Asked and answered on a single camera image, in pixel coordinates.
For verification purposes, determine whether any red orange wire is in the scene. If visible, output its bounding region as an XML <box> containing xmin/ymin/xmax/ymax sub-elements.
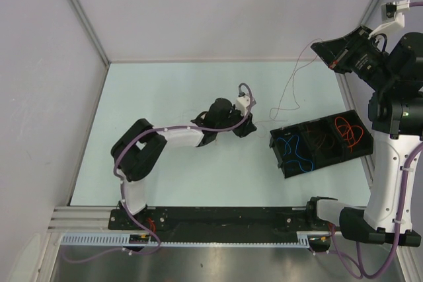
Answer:
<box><xmin>334</xmin><ymin>116</ymin><xmax>365</xmax><ymax>149</ymax></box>

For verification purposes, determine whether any slotted cable duct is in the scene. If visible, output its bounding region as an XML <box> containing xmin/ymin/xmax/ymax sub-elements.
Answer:
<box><xmin>61</xmin><ymin>233</ymin><xmax>310</xmax><ymax>248</ymax></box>

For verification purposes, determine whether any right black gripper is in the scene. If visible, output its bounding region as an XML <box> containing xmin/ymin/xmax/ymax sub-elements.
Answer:
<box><xmin>311</xmin><ymin>24</ymin><xmax>397</xmax><ymax>90</ymax></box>

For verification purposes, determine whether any blue wire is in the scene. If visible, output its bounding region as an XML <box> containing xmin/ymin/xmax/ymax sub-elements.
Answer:
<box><xmin>276</xmin><ymin>133</ymin><xmax>315</xmax><ymax>172</ymax></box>

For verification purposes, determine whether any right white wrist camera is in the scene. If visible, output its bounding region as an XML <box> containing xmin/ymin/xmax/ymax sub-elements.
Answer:
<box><xmin>369</xmin><ymin>0</ymin><xmax>410</xmax><ymax>38</ymax></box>

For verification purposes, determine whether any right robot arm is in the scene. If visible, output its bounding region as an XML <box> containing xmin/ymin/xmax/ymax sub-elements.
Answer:
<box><xmin>305</xmin><ymin>26</ymin><xmax>422</xmax><ymax>247</ymax></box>

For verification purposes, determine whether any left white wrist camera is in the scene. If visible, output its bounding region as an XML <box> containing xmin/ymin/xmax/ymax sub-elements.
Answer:
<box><xmin>235</xmin><ymin>89</ymin><xmax>256</xmax><ymax>116</ymax></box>

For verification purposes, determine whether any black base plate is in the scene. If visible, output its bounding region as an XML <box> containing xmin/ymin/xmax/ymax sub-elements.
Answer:
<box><xmin>108</xmin><ymin>205</ymin><xmax>345</xmax><ymax>244</ymax></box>

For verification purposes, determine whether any black compartment tray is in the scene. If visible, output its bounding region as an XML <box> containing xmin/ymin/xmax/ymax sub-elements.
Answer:
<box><xmin>270</xmin><ymin>110</ymin><xmax>373</xmax><ymax>178</ymax></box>

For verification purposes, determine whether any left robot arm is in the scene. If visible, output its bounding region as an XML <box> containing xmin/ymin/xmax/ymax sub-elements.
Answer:
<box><xmin>111</xmin><ymin>94</ymin><xmax>256</xmax><ymax>229</ymax></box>

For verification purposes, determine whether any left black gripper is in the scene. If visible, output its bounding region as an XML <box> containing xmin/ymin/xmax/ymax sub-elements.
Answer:
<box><xmin>215</xmin><ymin>104</ymin><xmax>256</xmax><ymax>138</ymax></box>

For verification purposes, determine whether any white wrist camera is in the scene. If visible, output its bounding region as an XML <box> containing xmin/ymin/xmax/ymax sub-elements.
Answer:
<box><xmin>369</xmin><ymin>0</ymin><xmax>410</xmax><ymax>38</ymax></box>
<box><xmin>235</xmin><ymin>89</ymin><xmax>256</xmax><ymax>116</ymax></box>

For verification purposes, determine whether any aluminium frame rail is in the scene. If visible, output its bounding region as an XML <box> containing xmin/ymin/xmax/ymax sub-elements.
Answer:
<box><xmin>48</xmin><ymin>206</ymin><xmax>114</xmax><ymax>232</ymax></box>

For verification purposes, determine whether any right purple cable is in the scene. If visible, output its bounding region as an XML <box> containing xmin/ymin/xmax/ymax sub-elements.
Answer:
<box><xmin>328</xmin><ymin>0</ymin><xmax>423</xmax><ymax>279</ymax></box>

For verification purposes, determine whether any dark brown wire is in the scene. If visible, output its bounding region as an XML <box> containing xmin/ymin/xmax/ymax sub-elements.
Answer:
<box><xmin>303</xmin><ymin>126</ymin><xmax>341</xmax><ymax>160</ymax></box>

